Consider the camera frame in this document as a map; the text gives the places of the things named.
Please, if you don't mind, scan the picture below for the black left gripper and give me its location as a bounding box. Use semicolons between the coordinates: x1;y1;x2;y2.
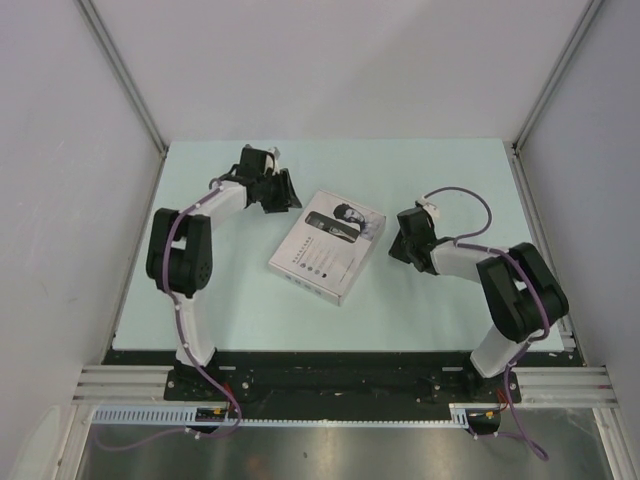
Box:
256;169;302;214

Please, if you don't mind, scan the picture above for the white box with black tray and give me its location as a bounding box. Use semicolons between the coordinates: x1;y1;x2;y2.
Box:
268;190;386;306

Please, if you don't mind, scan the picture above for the silver black hair clipper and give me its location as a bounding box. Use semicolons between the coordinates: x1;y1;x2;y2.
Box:
305;211;360;244

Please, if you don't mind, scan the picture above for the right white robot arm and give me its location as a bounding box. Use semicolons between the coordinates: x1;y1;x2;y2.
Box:
389;206;569;401

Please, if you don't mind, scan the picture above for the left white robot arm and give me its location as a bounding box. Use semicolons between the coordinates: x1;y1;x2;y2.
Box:
145;144;302;400

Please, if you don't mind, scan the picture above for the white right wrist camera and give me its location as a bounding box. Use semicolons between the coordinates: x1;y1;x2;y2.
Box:
416;198;440;219

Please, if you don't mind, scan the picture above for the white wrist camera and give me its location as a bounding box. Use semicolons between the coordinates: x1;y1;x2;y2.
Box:
416;198;440;219
265;147;280;176

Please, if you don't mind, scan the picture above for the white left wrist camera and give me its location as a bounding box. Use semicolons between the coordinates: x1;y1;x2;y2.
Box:
265;147;280;176

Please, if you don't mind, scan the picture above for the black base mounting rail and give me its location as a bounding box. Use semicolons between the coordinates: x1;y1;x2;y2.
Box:
164;351;521;422

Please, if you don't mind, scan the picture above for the aluminium frame rail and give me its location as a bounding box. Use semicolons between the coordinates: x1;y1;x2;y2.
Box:
72;365;618;409

